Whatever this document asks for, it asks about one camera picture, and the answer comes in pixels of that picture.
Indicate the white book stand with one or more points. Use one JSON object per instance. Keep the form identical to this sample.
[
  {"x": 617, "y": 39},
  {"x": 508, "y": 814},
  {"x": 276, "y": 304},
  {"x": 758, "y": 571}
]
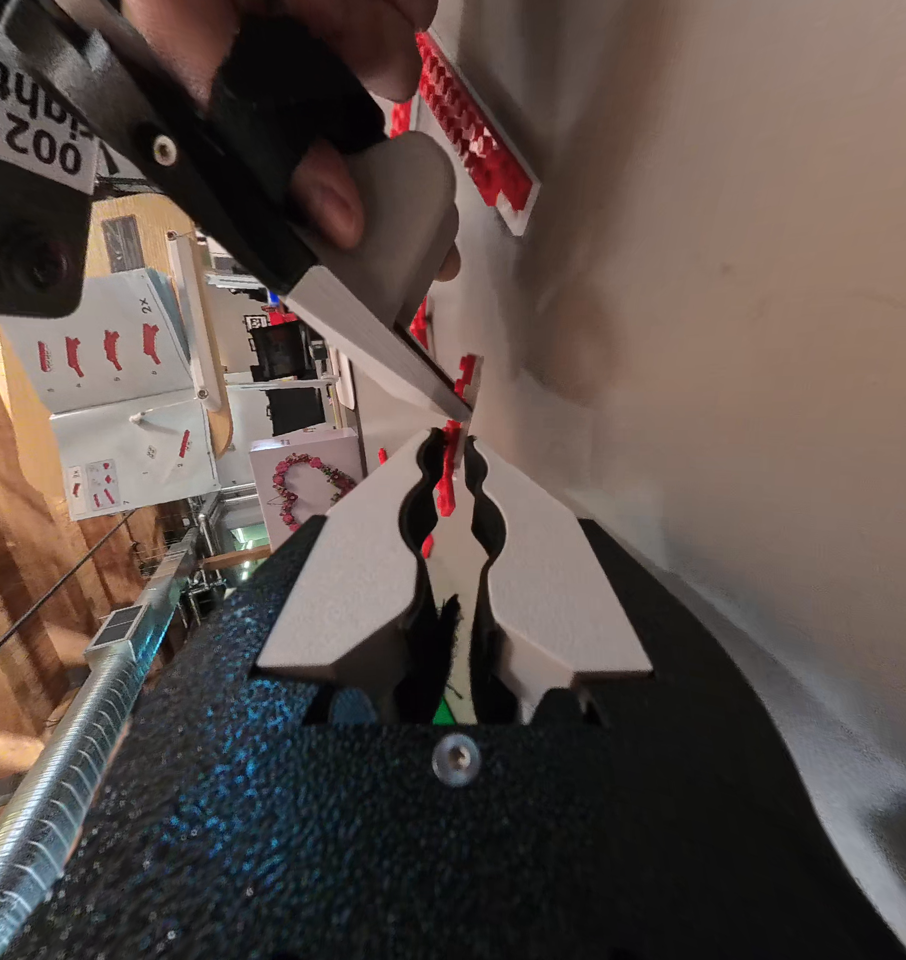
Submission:
[{"x": 190, "y": 315}]

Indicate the long red lego strip assembly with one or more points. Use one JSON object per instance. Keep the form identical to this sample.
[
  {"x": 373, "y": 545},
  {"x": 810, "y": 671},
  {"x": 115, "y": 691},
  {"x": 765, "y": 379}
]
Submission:
[{"x": 468, "y": 127}]

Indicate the black device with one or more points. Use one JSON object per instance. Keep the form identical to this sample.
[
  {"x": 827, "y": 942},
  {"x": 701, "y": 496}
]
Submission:
[{"x": 280, "y": 352}]

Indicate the lego box with heart picture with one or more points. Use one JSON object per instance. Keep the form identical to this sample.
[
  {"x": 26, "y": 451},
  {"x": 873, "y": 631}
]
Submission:
[{"x": 310, "y": 480}]

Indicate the lego instruction booklet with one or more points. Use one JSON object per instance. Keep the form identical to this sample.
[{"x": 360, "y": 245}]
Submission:
[{"x": 115, "y": 337}]

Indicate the ribbed metal duct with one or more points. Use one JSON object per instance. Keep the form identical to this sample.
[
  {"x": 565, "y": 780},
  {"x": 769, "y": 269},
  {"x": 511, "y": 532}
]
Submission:
[{"x": 63, "y": 780}]

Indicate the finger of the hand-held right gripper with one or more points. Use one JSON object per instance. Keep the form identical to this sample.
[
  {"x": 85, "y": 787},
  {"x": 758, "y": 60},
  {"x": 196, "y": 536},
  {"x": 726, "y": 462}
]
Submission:
[{"x": 378, "y": 360}]

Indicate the small grey box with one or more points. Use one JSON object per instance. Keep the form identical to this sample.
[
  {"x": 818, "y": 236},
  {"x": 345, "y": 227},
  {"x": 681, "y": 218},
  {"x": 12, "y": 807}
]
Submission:
[{"x": 115, "y": 628}]

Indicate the red and white lego assembly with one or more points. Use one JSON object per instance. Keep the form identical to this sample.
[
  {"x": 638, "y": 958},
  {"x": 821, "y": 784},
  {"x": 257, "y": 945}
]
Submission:
[{"x": 447, "y": 487}]

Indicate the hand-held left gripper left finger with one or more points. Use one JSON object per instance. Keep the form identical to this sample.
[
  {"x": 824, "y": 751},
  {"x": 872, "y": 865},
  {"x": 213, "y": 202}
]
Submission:
[{"x": 348, "y": 585}]

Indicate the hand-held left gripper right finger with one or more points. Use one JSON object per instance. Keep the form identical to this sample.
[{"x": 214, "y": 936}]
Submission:
[{"x": 558, "y": 585}]

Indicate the person's right hand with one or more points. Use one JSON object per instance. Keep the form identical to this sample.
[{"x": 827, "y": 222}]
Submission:
[{"x": 333, "y": 22}]

